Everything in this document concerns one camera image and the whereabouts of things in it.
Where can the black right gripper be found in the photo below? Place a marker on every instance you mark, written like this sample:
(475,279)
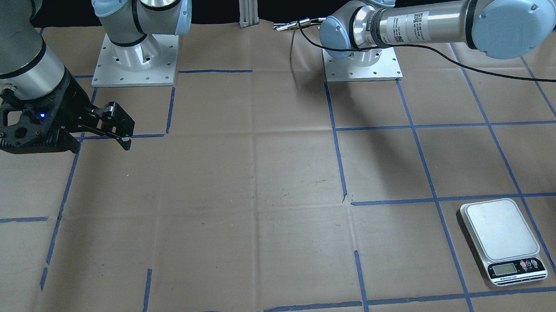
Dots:
(74,103)

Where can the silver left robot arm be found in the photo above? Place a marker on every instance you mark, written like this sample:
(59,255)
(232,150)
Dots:
(501,29)

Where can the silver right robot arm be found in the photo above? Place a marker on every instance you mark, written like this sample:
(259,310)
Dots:
(35,35)

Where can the silver digital kitchen scale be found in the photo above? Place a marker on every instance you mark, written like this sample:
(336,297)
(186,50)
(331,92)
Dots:
(507,248)

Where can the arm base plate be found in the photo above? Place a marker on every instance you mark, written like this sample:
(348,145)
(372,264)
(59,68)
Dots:
(375,65)
(149,63)

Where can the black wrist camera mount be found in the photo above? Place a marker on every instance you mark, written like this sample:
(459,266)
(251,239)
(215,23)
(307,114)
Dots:
(34,126)

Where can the aluminium frame post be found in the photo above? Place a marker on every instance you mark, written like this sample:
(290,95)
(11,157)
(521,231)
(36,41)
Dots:
(248,13)

